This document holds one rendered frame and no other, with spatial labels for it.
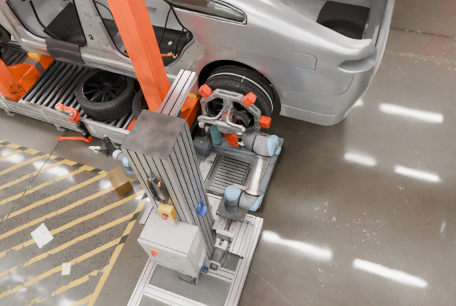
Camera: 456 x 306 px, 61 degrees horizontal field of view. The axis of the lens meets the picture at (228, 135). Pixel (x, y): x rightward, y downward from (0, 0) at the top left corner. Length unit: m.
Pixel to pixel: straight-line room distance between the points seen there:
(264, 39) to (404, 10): 3.41
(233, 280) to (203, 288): 0.26
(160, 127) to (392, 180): 2.82
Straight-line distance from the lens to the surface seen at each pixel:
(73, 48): 4.30
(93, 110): 4.30
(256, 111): 3.27
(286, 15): 2.90
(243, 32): 2.98
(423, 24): 5.92
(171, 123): 1.95
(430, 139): 4.63
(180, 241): 2.51
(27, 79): 4.76
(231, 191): 2.80
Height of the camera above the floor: 3.55
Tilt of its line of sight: 55 degrees down
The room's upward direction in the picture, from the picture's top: 8 degrees counter-clockwise
